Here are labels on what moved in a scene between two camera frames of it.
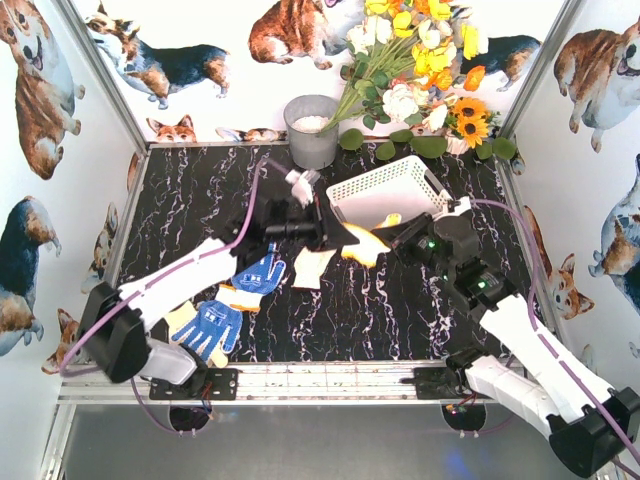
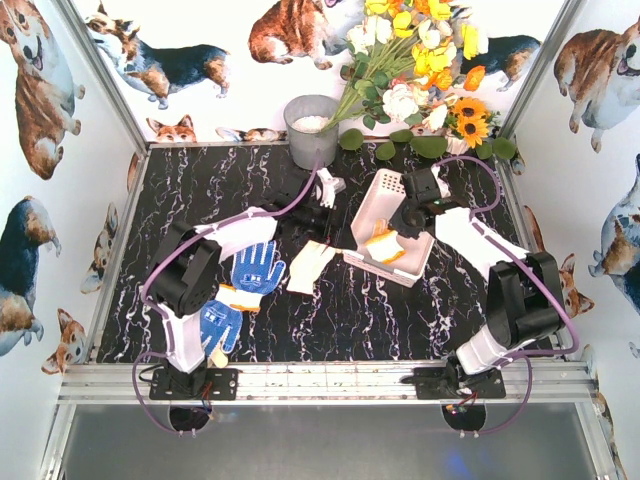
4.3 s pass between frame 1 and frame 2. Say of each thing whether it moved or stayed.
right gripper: moved
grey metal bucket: stayed
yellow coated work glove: moved
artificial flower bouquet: stayed
